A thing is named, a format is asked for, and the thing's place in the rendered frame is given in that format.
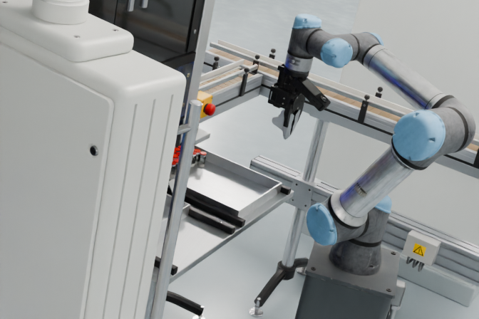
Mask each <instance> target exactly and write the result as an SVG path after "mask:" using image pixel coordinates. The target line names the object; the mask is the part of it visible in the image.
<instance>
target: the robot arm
mask: <svg viewBox="0 0 479 319"><path fill-rule="evenodd" d="M314 57H315V58H318V59H319V60H320V61H323V62H324V63H325V64H327V65H328V66H333V67H335V68H343V67H344V66H345V65H347V64H348V63H349V61H358V62H359V63H360V64H361V65H363V66H364V67H365V68H367V69H368V70H369V71H371V72H372V73H373V74H374V75H375V76H376V77H377V78H379V79H380V80H381V81H383V82H384V83H385V84H386V85H387V86H388V87H390V88H391V89H392V90H393V91H395V92H396V93H397V94H398V95H400V96H401V97H402V98H403V99H404V100H405V101H407V102H408V103H409V104H410V105H412V106H413V107H414V108H415V109H417V110H416V111H413V112H411V113H408V114H406V115H404V116H403V117H402V118H401V119H400V120H399V121H398V122H397V123H396V125H395V128H394V129H393V131H394V134H393V136H392V138H391V146H390V147H389V148H388V149H387V150H386V151H385V152H384V153H383V154H382V155H381V156H380V157H379V158H378V159H376V160H375V161H374V162H373V163H372V164H371V165H370V166H369V167H368V168H367V169H366V170H365V171H364V172H363V173H362V174H361V175H360V176H359V177H357V178H356V179H355V180H354V181H353V182H352V183H351V184H350V185H349V186H348V187H347V188H346V189H338V190H336V191H335V192H334V193H333V194H332V195H331V196H330V197H329V198H328V199H327V200H326V201H324V202H322V203H316V204H315V205H312V206H311V207H310V208H309V210H308V212H307V228H308V230H309V233H310V235H311V237H312V238H313V239H314V240H315V242H317V243H318V244H321V245H323V246H327V245H333V246H332V247H331V250H330V254H329V258H330V260H331V262H332V263H333V264H334V265H335V266H336V267H338V268H340V269H341V270H343V271H346V272H347V273H351V274H354V275H358V276H371V275H374V274H376V273H378V272H379V270H380V267H381V241H382V238H383V234H384V231H385V228H386V224H387V221H388V217H389V214H390V213H391V206H392V201H391V198H390V197H389V196H388V194H389V193H390V192H391V191H392V190H394V189H395V188H396V187H397V186H398V185H399V184H400V183H402V181H403V180H404V179H405V178H407V177H408V176H409V175H410V174H411V173H412V172H413V171H415V170H418V171H421V170H424V169H426V168H427V167H428V166H429V165H431V164H432V163H433V162H434V161H435V160H436V159H438V158H439V157H440V156H442V155H447V154H451V153H455V152H460V151H461V150H464V149H465V148H466V147H467V146H468V145H469V144H470V143H471V142H472V141H473V138H474V136H475V130H476V126H475V120H474V117H473V115H472V114H471V112H470V111H469V109H467V107H466V106H465V105H464V104H462V102H461V101H459V100H458V99H457V98H455V97H454V96H453V95H451V94H447V95H445V94H443V93H442V92H441V91H439V89H437V88H436V87H435V86H433V85H432V84H431V83H429V82H428V81H427V80H426V79H425V78H423V77H422V76H421V75H419V74H418V73H417V72H415V71H414V70H413V69H412V68H410V67H409V66H408V65H406V64H405V63H404V62H403V61H402V60H400V59H399V58H398V57H396V56H395V55H394V54H392V52H390V51H389V50H388V49H386V48H385V47H383V41H382V39H381V37H380V36H379V35H378V34H377V33H369V32H362V33H347V34H336V35H333V34H330V33H328V32H326V31H323V30H322V29H321V19H320V18H319V17H317V16H313V15H311V14H298V15H297V16H296V17H295V20H294V24H293V27H292V33H291V36H290V40H289V46H288V50H287V56H286V59H285V63H283V64H282V65H278V69H277V70H279V77H278V80H277V83H275V84H274V85H272V86H271V89H270V92H269V98H268V103H269V104H272V105H273V106H274V107H276V108H284V109H285V110H282V111H281V112H280V114H279V115H278V117H273V118H272V123H273V124H274V125H276V126H277V127H278V128H279V129H280V130H282V132H283V138H284V139H287V138H288V137H289V136H290V135H291V134H292V133H293V131H294V128H295V127H296V125H297V123H298V121H299V118H300V115H301V113H302V110H303V107H304V101H305V98H306V99H307V100H308V101H309V102H310V103H311V104H312V105H313V106H314V107H315V108H316V109H317V110H318V111H322V110H324V109H326V108H327V107H328V106H329V105H330V103H331V101H330V100H329V99H328V98H327V97H326V96H325V95H324V94H323V93H322V92H321V91H320V90H319V89H318V88H317V87H316V86H315V85H314V84H313V83H312V82H311V81H310V79H308V78H307V77H308V76H309V71H310V70H311V65H312V61H313V58H314ZM277 86H278V87H277ZM271 92H272V96H271ZM270 96H271V99H270Z"/></svg>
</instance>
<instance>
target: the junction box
mask: <svg viewBox="0 0 479 319"><path fill-rule="evenodd" d="M440 245H441V242H440V241H438V240H435V239H433V238H431V237H429V236H426V235H424V234H421V233H419V232H417V231H414V230H411V231H410V232H409V233H408V235H407V238H406V242H405V245H404V247H403V252H402V254H403V255H406V256H408V257H411V258H413V259H415V260H417V261H420V262H422V263H424V264H426V265H429V266H432V265H433V263H434V262H435V261H436V256H437V254H438V250H439V248H440Z"/></svg>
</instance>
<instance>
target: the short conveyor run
mask: <svg viewBox="0 0 479 319"><path fill-rule="evenodd" d="M214 60H215V62H214V63H213V67H212V71H210V72H208V73H205V74H202V75H201V79H200V87H199V90H200V91H202V92H205V93H208V94H210V95H212V96H213V98H212V104H213V105H215V107H216V109H215V113H214V114H213V115H212V116H209V115H208V116H206V117H204V118H202V119H200V123H201V122H204V121H206V120H208V119H210V118H212V117H214V116H216V115H219V114H220V113H223V112H225V111H227V110H229V109H231V108H234V107H236V106H238V105H240V104H242V103H245V102H247V101H248V100H251V99H252V98H255V97H257V96H259V92H260V88H261V84H262V79H263V75H262V74H255V73H252V72H251V71H254V70H256V69H257V68H258V65H257V64H255V65H253V66H250V67H245V68H244V69H241V67H239V66H240V65H242V64H244V59H242V60H239V61H236V62H234V63H231V64H229V65H226V66H223V67H219V66H218V61H219V60H220V57H219V56H215V57H214Z"/></svg>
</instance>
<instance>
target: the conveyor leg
mask: <svg viewBox="0 0 479 319"><path fill-rule="evenodd" d="M309 115H310V114H309ZM310 116H312V117H315V118H316V124H315V127H314V133H313V136H312V139H311V144H310V148H309V153H308V156H307V161H306V165H305V168H304V173H303V177H302V179H303V180H304V181H305V182H314V180H315V176H316V171H317V168H318V165H319V160H320V157H321V151H322V148H323V145H324V140H325V137H326V131H327V128H328V125H329V123H330V122H329V121H327V120H323V119H321V118H319V117H316V116H314V115H310ZM305 216H306V211H304V210H302V209H299V208H297V207H295V209H294V214H293V217H292V222H291V226H290V230H289V235H288V238H287V243H286V246H285V250H284V255H283V259H282V265H283V266H284V267H287V268H291V267H292V266H293V264H294V259H295V256H296V252H297V247H298V244H299V239H300V236H301V232H302V227H303V224H304V219H305Z"/></svg>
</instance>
